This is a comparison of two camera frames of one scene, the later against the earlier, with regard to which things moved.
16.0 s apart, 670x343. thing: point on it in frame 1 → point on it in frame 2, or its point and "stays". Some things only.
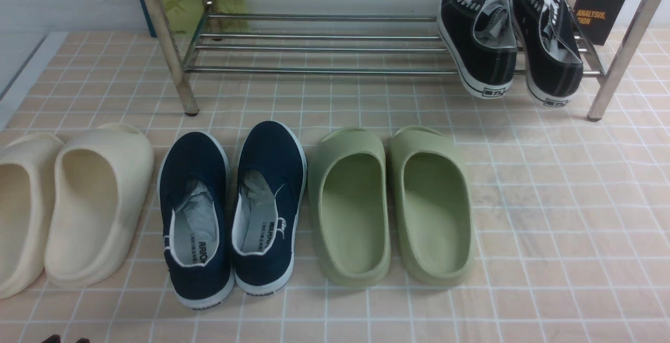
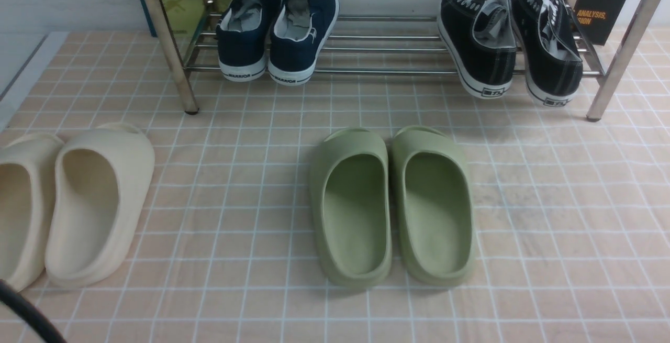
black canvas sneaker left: x=477 y=28 stays
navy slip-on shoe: x=268 y=191 → x=303 y=19
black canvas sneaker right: x=554 y=64 stays
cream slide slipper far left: x=30 y=169 stays
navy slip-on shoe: x=194 y=192 → x=244 y=29
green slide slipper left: x=347 y=179 stays
